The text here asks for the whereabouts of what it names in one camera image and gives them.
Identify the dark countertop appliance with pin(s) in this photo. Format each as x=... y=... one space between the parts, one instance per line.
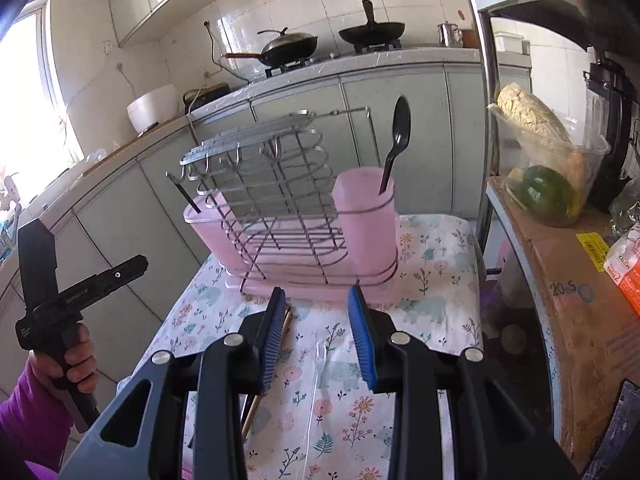
x=207 y=96

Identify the gas stove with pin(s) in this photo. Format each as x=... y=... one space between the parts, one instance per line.
x=330 y=57

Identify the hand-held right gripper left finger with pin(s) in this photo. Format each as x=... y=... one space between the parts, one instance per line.
x=272 y=345

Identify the black plastic spoon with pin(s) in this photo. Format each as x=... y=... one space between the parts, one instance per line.
x=401 y=120

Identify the metal kettle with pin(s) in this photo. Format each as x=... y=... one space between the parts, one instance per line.
x=448 y=35

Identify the white rice cooker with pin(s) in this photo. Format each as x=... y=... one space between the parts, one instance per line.
x=152 y=107

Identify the wooden chopstick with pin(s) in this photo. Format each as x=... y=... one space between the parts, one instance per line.
x=260 y=400

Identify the black frying pan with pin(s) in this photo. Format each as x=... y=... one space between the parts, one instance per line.
x=372 y=32

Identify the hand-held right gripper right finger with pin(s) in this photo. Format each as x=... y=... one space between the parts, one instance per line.
x=362 y=345

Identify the black blender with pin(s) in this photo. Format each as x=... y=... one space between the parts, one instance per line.
x=612 y=110

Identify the dark patterned cloth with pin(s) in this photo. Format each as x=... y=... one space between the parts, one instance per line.
x=617 y=435

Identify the pink plastic utensil cup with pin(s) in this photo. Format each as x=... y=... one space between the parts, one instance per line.
x=362 y=230

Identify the black wok with lid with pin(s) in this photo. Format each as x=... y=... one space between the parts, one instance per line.
x=290 y=45

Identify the orange packet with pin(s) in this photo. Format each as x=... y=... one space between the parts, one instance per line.
x=627 y=270

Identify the green bell pepper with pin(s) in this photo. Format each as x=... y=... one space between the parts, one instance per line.
x=545 y=192

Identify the grey kitchen counter cabinets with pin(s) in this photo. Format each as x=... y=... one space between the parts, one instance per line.
x=310 y=90

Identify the floral bear print tablecloth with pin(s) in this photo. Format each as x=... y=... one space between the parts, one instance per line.
x=340 y=420

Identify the thin black stick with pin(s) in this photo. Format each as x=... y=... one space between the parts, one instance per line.
x=184 y=191

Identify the metal shelving unit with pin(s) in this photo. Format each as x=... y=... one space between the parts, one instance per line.
x=487 y=110

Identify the clear plastic fork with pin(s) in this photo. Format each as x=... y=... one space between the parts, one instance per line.
x=316 y=375

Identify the window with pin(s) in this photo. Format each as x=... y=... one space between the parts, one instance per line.
x=30 y=110

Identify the person's left hand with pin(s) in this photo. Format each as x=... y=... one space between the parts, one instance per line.
x=80 y=355

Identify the pale napa cabbage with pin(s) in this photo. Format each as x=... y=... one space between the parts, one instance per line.
x=530 y=117

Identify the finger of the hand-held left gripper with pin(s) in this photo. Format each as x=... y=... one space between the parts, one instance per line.
x=107 y=277

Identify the clear plastic bag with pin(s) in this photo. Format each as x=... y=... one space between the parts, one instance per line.
x=627 y=200

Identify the wide pink plastic box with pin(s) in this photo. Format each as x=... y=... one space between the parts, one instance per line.
x=210 y=235

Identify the pink plastic drip tray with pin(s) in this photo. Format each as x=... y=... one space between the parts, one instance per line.
x=310 y=292

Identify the white storage box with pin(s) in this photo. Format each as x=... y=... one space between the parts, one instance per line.
x=510 y=44

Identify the person's left forearm purple sleeve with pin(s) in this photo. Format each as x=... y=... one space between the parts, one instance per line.
x=30 y=420

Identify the cardboard box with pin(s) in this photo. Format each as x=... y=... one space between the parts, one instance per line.
x=565 y=310

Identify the clear plastic container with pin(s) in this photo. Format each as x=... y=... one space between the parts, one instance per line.
x=595 y=155

